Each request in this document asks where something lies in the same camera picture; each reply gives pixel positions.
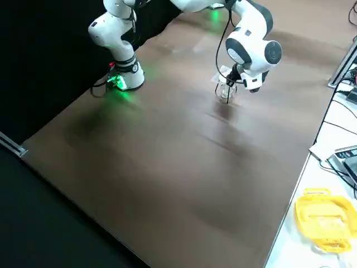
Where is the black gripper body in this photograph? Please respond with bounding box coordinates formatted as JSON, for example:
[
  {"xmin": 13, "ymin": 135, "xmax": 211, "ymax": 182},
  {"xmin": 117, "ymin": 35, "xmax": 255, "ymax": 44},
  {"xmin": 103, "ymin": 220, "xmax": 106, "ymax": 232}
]
[{"xmin": 230, "ymin": 63, "xmax": 244, "ymax": 79}]

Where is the clear glass alcohol lamp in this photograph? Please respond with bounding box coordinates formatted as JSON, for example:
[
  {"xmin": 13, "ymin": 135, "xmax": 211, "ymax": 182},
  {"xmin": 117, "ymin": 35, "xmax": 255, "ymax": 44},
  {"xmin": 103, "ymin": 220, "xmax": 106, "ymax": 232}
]
[{"xmin": 217, "ymin": 80, "xmax": 238, "ymax": 102}]

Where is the silver aluminium profile bar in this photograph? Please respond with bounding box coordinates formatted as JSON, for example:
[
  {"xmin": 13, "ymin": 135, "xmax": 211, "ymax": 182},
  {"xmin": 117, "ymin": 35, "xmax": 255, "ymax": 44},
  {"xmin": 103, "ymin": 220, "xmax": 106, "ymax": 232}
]
[
  {"xmin": 0, "ymin": 132, "xmax": 29, "ymax": 157},
  {"xmin": 328, "ymin": 41, "xmax": 357, "ymax": 88}
]

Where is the black flat device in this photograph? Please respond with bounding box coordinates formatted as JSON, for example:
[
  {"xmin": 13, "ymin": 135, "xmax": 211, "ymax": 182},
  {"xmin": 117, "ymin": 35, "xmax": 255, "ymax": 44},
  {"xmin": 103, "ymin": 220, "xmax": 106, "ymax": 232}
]
[{"xmin": 345, "ymin": 87, "xmax": 357, "ymax": 103}]

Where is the grey device with screen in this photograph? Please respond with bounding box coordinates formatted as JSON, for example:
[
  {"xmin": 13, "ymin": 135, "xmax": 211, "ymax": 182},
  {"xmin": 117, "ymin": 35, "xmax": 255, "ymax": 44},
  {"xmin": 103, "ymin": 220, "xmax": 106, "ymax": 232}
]
[{"xmin": 325, "ymin": 146, "xmax": 357, "ymax": 191}]

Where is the yellow plastic box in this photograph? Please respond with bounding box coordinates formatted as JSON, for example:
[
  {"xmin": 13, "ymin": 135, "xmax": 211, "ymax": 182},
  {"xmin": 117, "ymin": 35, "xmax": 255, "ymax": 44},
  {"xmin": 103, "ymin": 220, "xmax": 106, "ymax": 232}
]
[{"xmin": 295, "ymin": 188, "xmax": 353, "ymax": 253}]

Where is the black wire tripod stand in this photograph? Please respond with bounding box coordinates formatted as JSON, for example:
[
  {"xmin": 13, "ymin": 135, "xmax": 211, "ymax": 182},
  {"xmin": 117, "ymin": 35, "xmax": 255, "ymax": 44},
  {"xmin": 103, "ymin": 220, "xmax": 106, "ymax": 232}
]
[{"xmin": 214, "ymin": 79, "xmax": 238, "ymax": 106}]

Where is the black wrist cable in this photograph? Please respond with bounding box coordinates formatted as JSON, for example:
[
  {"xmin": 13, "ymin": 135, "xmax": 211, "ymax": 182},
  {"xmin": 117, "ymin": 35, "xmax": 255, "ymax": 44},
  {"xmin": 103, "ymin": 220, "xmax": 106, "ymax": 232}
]
[{"xmin": 214, "ymin": 0, "xmax": 237, "ymax": 85}]

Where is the long black table-edge cable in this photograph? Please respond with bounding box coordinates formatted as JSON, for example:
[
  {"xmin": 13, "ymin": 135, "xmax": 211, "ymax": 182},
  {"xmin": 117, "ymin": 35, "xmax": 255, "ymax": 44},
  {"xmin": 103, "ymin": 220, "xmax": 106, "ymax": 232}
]
[{"xmin": 314, "ymin": 80, "xmax": 357, "ymax": 149}]

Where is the thin black cable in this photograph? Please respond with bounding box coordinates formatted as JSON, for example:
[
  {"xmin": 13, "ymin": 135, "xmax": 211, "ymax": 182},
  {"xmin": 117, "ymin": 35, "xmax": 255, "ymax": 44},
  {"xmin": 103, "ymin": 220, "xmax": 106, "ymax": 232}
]
[{"xmin": 348, "ymin": 0, "xmax": 357, "ymax": 26}]

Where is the black base cable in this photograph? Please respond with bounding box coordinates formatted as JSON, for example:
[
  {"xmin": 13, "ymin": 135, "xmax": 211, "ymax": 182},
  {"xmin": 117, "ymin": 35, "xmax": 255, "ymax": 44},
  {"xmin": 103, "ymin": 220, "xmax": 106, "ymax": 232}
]
[{"xmin": 90, "ymin": 77, "xmax": 113, "ymax": 98}]

